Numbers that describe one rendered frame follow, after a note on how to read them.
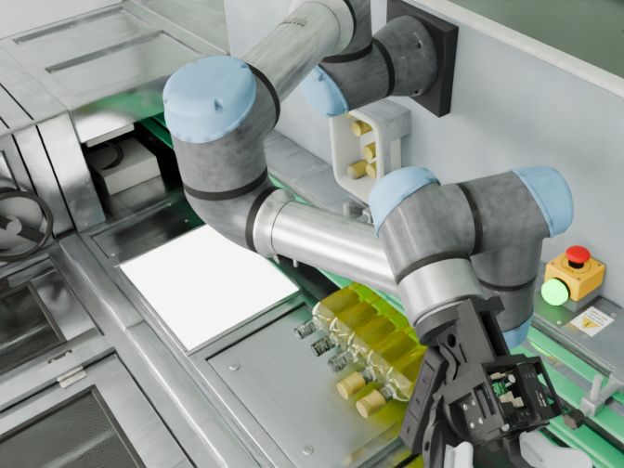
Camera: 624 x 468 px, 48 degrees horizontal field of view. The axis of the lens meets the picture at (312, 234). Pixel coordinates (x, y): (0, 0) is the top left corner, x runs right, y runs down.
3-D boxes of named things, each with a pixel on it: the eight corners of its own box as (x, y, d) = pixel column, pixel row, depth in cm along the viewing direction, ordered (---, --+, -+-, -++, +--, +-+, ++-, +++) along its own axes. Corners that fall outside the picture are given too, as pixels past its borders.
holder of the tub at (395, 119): (365, 186, 173) (340, 198, 170) (359, 84, 157) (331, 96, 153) (411, 215, 162) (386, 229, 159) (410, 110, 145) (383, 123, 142)
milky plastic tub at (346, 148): (362, 168, 170) (333, 182, 167) (357, 84, 157) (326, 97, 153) (410, 198, 158) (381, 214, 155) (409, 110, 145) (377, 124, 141)
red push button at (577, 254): (558, 265, 120) (561, 250, 118) (573, 255, 122) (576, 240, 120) (578, 277, 117) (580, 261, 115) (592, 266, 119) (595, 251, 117)
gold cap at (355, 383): (366, 391, 133) (348, 403, 131) (355, 380, 135) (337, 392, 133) (365, 379, 131) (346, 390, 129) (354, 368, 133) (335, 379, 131)
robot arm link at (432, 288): (383, 296, 68) (447, 292, 72) (397, 340, 66) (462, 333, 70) (425, 259, 62) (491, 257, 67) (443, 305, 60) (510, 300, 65)
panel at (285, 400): (222, 222, 203) (114, 273, 189) (220, 214, 201) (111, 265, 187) (441, 415, 142) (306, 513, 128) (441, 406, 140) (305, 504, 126)
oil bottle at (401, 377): (460, 337, 142) (380, 391, 134) (461, 318, 139) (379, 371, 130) (480, 353, 139) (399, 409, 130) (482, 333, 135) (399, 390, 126)
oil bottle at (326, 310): (385, 280, 158) (309, 325, 149) (384, 262, 155) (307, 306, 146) (402, 293, 154) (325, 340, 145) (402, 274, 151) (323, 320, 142)
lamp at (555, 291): (548, 292, 123) (536, 299, 122) (551, 272, 120) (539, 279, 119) (568, 305, 120) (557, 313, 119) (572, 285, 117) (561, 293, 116)
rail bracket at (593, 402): (612, 375, 111) (556, 420, 105) (620, 343, 106) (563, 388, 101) (634, 390, 108) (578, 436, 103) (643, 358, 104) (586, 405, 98)
